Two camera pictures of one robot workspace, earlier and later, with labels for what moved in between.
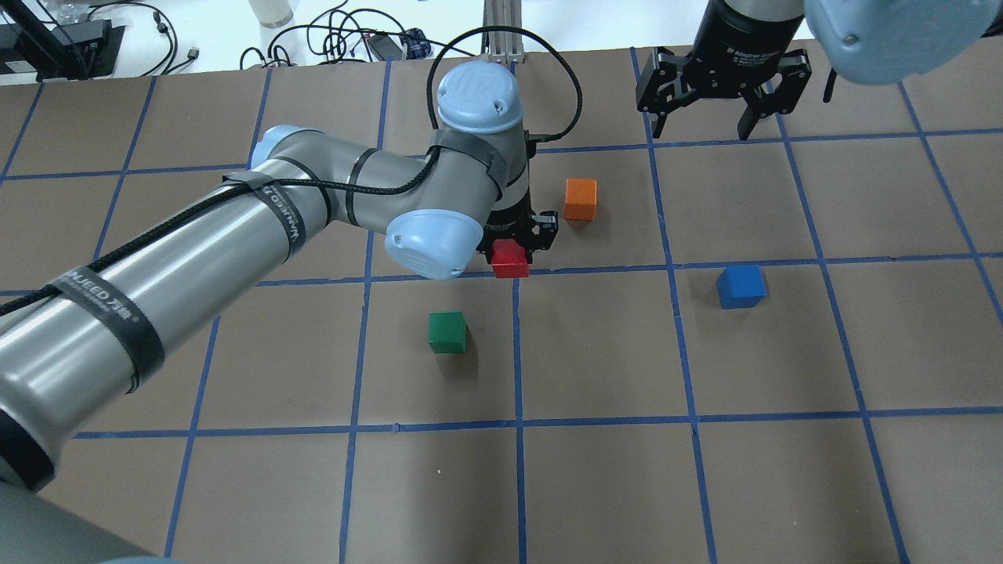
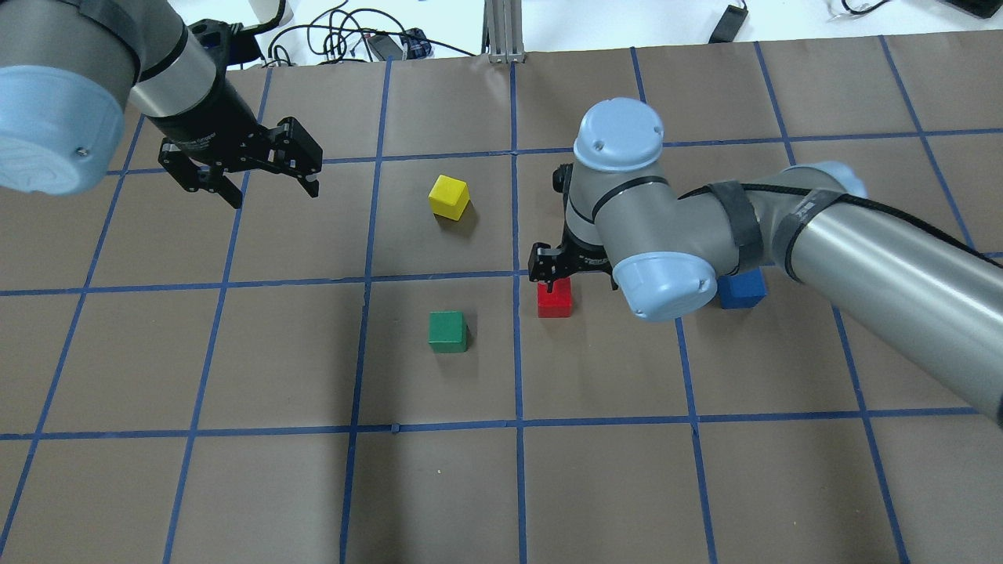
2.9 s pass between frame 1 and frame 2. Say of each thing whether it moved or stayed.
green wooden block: stayed
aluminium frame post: stayed
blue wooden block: stayed
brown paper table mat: stayed
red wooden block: moved
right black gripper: moved
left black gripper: moved
